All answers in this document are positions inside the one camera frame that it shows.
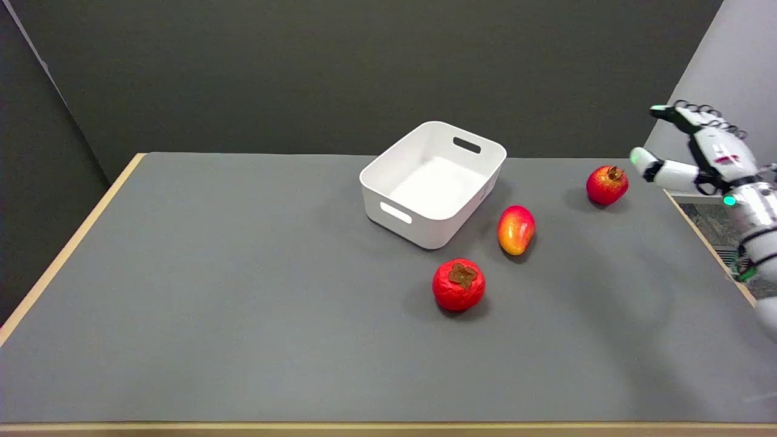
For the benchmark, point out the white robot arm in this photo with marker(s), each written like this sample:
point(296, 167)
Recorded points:
point(762, 230)

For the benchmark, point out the white plastic bin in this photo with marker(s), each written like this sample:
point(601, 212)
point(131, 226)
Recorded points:
point(432, 182)

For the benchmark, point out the red yellow mango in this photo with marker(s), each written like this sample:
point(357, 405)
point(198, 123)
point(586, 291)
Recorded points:
point(516, 229)

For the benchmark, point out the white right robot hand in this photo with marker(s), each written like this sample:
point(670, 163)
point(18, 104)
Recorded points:
point(720, 153)

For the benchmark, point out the red pomegranate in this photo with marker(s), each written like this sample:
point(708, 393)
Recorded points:
point(606, 184)

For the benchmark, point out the red persimmon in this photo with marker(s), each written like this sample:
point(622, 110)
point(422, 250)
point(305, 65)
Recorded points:
point(458, 284)

